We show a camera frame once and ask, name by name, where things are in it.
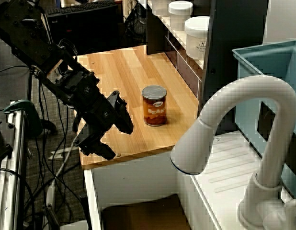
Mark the green clamp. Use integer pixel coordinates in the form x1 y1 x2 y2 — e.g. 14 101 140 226
3 100 44 138

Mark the white backsplash shelf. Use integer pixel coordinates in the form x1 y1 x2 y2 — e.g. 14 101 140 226
147 0 206 70

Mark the plain white lidded jar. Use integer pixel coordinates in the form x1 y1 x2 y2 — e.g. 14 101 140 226
168 0 194 31
151 0 172 17

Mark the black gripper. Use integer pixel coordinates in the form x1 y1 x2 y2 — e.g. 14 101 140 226
58 70 135 161

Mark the white toy faucet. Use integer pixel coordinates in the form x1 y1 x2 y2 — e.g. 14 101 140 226
170 75 296 230

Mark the brown bean can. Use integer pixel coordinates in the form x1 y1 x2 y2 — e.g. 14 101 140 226
141 85 168 127

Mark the white jar with printed logo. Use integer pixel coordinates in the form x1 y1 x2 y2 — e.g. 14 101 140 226
184 16 210 59

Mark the black keyboard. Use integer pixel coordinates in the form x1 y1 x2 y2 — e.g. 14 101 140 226
46 0 118 15

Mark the dark tile backsplash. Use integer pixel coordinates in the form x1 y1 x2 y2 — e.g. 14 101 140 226
164 35 203 99

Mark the white cable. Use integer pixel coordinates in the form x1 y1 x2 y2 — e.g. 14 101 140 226
46 136 80 216

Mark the white toy sink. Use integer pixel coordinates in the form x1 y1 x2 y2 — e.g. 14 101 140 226
83 130 296 230

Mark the aluminium frame rail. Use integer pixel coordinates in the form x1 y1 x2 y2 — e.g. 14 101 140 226
0 102 27 230

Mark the teal plastic bin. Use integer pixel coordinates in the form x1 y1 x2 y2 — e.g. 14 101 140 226
231 40 296 199

